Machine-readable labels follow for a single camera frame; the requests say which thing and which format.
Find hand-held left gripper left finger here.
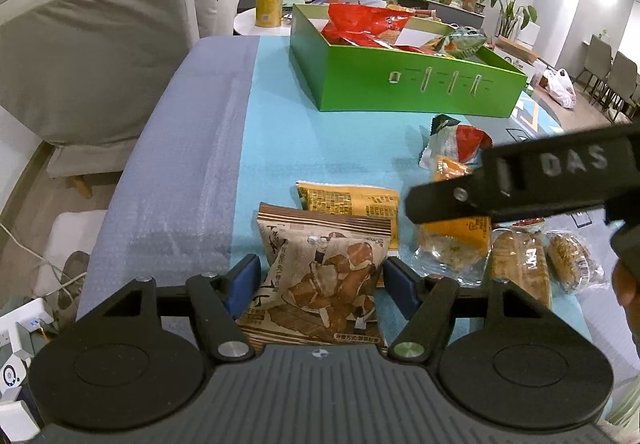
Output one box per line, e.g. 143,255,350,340
102,253,262,363

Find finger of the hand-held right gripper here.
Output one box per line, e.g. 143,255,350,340
404,164,503,226

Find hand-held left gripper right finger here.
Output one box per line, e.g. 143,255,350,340
382,256,554,363

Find brown mushroom-print snack packet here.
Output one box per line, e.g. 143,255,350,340
235,203,394,356

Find green cardboard box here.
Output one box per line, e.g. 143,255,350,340
289,3,529,119

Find red yellow-striped snack bag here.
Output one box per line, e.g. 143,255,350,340
321,3,416,48

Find person's right hand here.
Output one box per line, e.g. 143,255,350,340
613,256,640,326

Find orange clear pastry packet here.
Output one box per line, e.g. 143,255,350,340
414,154,494,288

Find red green snack packet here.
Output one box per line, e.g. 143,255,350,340
420,114,494,170

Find white plastic bag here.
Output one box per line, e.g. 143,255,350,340
540,68,577,110

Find clear round pastry packet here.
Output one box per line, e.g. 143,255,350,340
545,230,606,295

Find yellow-brown snack packet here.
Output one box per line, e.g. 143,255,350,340
295,180,401,256

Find clear bread packet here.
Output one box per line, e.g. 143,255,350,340
490,219,554,311

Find grey dining chair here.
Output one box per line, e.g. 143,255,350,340
600,50,640,121
581,34,614,101

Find white blue cardboard box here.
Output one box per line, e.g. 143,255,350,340
492,35,548,85

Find grey-blue blanket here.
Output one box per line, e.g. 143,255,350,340
75,36,262,326

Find teal cloth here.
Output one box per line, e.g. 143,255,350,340
229,35,597,341

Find large-leaf potted plant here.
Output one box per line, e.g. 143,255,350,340
487,0,539,41

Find white power strip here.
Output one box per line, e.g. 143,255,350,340
0,299,57,356

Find white round table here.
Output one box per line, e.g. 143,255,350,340
232,5,296,38

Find yellow tin can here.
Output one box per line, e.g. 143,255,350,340
255,0,286,29

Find light grey sofa cushion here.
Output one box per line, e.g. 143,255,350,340
0,0,202,148

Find white cable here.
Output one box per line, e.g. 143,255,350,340
0,219,87,286

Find small white camera device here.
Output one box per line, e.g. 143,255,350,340
0,353,32,396

